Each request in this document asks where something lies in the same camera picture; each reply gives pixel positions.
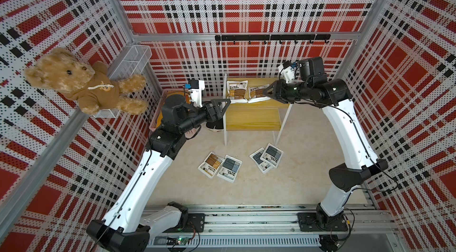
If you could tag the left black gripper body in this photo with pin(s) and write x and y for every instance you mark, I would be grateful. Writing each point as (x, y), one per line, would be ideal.
(211, 117)

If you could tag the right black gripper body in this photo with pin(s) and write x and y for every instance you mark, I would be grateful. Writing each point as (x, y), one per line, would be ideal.
(287, 92)

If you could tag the brown coffee bag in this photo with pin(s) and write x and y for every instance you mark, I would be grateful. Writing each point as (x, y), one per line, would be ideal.
(237, 91)
(211, 165)
(256, 94)

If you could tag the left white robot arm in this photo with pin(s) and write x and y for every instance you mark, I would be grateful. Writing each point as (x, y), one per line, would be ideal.
(122, 228)

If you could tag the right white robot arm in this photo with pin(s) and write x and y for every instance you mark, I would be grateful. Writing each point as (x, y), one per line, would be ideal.
(306, 81)

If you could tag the yellow two-tier shelf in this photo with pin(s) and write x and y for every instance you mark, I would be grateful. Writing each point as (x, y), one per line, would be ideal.
(262, 116)

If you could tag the grey coffee bag middle upper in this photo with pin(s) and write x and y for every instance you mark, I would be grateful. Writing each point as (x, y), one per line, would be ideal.
(272, 155)

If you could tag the grey coffee bag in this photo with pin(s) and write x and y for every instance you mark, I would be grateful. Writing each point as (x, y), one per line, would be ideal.
(272, 155)
(263, 166)
(229, 169)

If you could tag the grey coffee bag left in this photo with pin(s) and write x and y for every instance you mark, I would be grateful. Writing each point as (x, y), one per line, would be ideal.
(229, 169)

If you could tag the grey coffee bag middle lower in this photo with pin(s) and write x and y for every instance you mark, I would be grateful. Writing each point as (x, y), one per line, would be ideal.
(263, 166)

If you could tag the black doll with striped hat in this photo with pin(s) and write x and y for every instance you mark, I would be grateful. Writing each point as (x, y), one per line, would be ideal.
(215, 126)

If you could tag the yellow printed folded cloth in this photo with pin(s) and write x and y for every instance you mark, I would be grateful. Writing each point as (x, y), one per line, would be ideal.
(169, 92)

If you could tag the pink plastic basket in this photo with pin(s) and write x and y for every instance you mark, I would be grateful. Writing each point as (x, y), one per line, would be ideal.
(157, 117)

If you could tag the green circuit board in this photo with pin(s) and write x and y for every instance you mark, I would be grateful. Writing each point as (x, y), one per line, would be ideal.
(178, 241)

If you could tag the brown teddy bear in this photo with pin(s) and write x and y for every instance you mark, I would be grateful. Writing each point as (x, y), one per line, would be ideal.
(88, 85)

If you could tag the black hook rail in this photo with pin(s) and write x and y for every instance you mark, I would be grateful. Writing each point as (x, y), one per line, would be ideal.
(273, 37)

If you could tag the white wire mesh basket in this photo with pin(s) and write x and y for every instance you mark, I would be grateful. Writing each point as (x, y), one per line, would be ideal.
(130, 61)

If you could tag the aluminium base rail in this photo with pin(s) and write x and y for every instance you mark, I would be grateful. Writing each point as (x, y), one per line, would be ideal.
(284, 228)

